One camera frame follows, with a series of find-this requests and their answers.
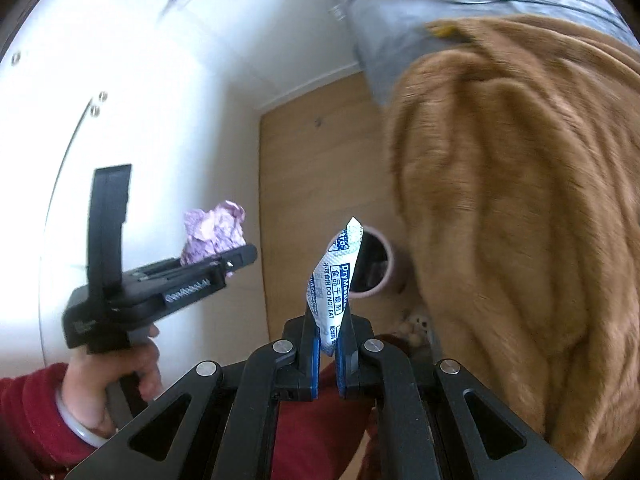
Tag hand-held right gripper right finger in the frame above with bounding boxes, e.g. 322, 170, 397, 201
336, 310, 583, 480

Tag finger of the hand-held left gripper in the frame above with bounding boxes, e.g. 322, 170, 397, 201
131, 258, 184, 282
162, 244, 259, 309

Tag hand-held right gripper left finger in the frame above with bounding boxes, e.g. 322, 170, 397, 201
65, 310, 321, 480

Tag purple wrapper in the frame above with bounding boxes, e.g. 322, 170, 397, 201
180, 200, 248, 281

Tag white desiccant packet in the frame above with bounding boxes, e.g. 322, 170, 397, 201
306, 216, 364, 359

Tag pink trash bin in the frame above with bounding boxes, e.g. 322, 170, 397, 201
350, 227, 412, 302

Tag person's left forearm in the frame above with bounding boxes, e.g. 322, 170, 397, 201
0, 362, 101, 480

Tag person's left hand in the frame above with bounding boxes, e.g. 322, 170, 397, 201
65, 323, 164, 439

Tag person's red pants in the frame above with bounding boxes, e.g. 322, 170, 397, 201
272, 332, 432, 480

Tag small plush toy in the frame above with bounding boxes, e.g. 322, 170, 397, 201
397, 312, 432, 349

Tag white wardrobe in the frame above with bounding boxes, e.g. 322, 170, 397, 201
0, 0, 273, 376

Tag brown fluffy blanket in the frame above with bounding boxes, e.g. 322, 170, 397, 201
382, 14, 640, 461

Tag grey plush blanket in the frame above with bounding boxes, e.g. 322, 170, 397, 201
332, 0, 636, 109

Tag pale bangle bracelet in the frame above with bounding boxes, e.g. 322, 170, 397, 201
54, 387, 109, 447

